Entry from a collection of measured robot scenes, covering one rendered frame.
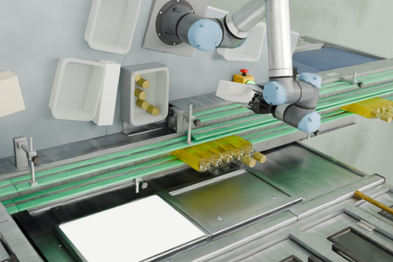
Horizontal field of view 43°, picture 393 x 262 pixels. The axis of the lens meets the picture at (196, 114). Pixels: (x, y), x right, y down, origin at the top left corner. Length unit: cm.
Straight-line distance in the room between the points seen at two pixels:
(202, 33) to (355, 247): 95
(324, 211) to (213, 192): 44
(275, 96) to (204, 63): 71
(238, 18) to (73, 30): 60
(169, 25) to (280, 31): 54
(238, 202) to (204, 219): 19
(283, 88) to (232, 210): 57
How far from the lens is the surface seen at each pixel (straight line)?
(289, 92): 159
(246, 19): 188
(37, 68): 184
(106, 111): 193
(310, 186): 224
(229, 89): 185
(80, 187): 186
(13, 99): 176
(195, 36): 185
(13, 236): 118
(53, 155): 188
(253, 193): 205
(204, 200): 196
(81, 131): 199
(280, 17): 160
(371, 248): 195
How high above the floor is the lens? 241
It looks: 47 degrees down
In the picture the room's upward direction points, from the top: 118 degrees clockwise
